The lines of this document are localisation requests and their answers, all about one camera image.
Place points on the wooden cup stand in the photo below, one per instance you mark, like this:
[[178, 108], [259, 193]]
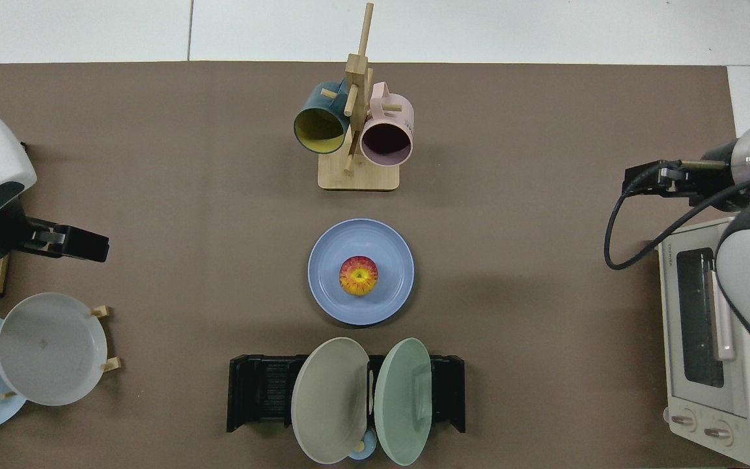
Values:
[[357, 174]]

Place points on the pale toaster oven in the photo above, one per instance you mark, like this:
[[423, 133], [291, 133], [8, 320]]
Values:
[[739, 391]]

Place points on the white plate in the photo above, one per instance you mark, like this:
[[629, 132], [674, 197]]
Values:
[[49, 348]]

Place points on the grey beige plate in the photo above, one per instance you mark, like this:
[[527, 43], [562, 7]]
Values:
[[329, 404]]

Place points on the dark teal cup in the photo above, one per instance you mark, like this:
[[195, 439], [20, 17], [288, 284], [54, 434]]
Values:
[[316, 107]]

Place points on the black dish rack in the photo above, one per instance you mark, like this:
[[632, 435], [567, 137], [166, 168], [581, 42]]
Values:
[[258, 391]]

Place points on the wooden peg plate stand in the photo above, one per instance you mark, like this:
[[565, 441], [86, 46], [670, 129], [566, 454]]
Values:
[[112, 365]]

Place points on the small blue round thing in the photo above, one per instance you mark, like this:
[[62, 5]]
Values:
[[370, 443]]

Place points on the brown table cloth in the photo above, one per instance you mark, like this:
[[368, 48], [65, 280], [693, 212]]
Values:
[[153, 195]]

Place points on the pale green plate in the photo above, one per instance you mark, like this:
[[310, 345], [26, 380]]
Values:
[[401, 404]]

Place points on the pink cup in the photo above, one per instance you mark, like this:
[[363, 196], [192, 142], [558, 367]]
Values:
[[394, 111]]

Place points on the red yellow apple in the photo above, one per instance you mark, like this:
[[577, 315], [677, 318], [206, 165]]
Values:
[[358, 276]]

